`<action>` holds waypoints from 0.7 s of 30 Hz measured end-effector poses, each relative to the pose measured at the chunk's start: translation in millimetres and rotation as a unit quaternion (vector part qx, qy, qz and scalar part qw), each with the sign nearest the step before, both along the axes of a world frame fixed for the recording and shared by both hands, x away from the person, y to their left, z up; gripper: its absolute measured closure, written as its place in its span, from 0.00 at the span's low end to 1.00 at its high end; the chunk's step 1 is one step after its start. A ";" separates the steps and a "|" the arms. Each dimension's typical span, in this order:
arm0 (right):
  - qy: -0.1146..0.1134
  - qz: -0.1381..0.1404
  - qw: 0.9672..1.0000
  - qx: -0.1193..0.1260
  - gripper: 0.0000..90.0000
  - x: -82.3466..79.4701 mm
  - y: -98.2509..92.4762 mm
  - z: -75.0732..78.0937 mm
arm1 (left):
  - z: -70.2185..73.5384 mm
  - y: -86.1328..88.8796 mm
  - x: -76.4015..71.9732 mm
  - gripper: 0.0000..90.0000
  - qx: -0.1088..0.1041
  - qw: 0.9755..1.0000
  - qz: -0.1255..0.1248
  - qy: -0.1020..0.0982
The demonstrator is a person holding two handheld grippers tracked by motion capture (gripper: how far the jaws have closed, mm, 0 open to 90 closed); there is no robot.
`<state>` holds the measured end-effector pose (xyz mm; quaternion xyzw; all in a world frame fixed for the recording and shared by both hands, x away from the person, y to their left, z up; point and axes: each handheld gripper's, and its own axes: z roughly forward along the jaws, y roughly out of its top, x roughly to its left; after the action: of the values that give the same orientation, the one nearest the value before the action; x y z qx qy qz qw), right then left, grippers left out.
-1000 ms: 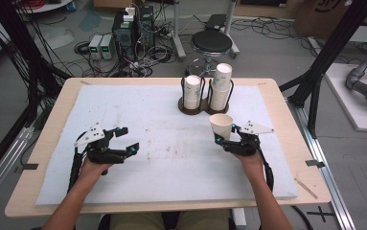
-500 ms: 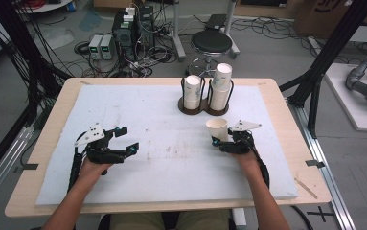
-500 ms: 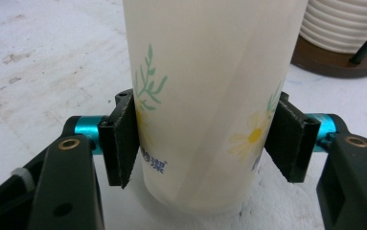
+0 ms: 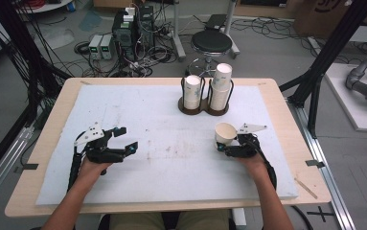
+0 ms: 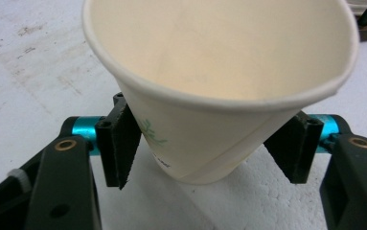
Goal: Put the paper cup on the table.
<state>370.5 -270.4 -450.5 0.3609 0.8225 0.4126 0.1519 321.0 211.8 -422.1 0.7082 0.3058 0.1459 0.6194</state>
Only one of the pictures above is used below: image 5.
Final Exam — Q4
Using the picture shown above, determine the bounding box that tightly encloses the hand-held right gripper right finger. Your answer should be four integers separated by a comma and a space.
263, 110, 353, 185

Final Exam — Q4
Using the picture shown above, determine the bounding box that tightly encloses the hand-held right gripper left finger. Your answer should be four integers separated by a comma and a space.
59, 92, 142, 190

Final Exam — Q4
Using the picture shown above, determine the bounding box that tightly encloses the white paper cup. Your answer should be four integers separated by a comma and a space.
81, 0, 361, 186

